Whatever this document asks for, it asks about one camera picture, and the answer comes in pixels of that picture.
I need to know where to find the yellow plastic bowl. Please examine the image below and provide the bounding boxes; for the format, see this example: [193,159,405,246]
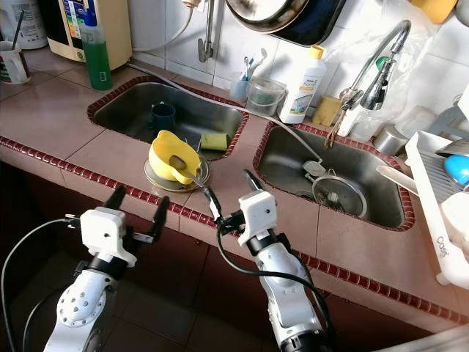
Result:
[149,130,201,186]

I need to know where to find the chrome wall tap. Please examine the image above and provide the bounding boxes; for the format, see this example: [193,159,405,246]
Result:
[196,0,217,62]

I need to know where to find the clear plastic measuring cup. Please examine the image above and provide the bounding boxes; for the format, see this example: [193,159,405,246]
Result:
[245,76,288,116]

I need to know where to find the dark blue mug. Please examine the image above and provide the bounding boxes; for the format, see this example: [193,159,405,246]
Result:
[150,103,178,136]

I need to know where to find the clear plastic tub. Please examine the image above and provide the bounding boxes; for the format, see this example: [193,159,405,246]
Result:
[399,106,437,139]

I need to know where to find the yellow green scrub sponge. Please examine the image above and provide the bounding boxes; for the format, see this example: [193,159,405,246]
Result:
[199,132,232,153]

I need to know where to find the white detergent bottle yellow cap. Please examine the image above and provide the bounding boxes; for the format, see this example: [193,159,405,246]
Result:
[278,45,327,124]

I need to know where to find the white mug green print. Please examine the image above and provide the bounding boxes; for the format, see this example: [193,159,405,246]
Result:
[0,50,30,85]

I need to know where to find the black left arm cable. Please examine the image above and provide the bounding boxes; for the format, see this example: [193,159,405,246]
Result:
[1,219,78,352]

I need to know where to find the steel mixing bowl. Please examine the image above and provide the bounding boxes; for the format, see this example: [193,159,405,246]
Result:
[436,136,469,158]

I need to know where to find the chrome pull-out faucet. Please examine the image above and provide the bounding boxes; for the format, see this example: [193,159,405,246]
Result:
[337,20,411,136]

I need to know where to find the white ridged bar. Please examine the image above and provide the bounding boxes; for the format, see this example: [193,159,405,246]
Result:
[396,323,469,352]

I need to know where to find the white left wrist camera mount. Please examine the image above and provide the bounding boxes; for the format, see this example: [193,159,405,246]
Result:
[81,208,139,268]

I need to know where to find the beige water filter unit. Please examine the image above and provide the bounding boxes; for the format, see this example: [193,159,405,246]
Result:
[38,0,134,70]

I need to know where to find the clear plastic bag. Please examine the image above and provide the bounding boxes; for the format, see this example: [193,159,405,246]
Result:
[330,0,469,140]

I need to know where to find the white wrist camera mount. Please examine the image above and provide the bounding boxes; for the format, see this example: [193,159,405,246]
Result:
[81,208,139,268]
[237,191,278,246]

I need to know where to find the plain yellow sponge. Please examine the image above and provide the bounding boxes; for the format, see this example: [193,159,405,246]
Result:
[310,95,344,125]

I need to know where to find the blue plastic bowl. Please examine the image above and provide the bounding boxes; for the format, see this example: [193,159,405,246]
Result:
[443,154,469,188]

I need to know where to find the steel spoon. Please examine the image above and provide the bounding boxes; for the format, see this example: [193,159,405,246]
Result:
[174,155,217,193]

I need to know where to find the white toothbrush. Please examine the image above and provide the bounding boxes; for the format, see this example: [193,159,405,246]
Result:
[242,48,268,80]

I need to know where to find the white ceramic mug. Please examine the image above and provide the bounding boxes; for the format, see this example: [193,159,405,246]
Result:
[440,191,469,243]

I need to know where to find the round steel pan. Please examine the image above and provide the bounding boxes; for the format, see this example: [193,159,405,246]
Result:
[224,0,320,34]

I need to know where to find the black pan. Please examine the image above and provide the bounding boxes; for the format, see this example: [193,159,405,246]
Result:
[267,0,347,47]

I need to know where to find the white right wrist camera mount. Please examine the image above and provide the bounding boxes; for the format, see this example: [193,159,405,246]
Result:
[237,191,278,246]

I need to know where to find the white dish rack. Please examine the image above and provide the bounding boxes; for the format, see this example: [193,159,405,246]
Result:
[405,131,469,288]

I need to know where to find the round steel strainer lid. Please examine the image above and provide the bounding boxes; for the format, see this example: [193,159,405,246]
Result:
[311,174,369,219]

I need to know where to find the stainless steel dish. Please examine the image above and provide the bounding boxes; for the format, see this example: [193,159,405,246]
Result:
[144,158,210,193]

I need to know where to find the clear toothbrush cup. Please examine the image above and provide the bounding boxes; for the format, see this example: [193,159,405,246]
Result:
[229,72,251,102]

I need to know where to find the small steel cup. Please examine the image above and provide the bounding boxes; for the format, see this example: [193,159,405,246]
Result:
[372,123,410,156]

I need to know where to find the green dish soap bottle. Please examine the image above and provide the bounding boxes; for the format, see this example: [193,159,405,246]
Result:
[81,0,112,92]

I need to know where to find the cream rice paddle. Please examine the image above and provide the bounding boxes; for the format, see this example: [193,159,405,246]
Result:
[375,165,418,195]

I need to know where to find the steel sink basin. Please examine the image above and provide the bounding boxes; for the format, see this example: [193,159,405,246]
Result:
[256,126,415,230]
[95,82,243,156]

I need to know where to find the white plastic canister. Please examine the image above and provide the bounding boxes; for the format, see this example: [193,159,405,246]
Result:
[0,0,45,51]

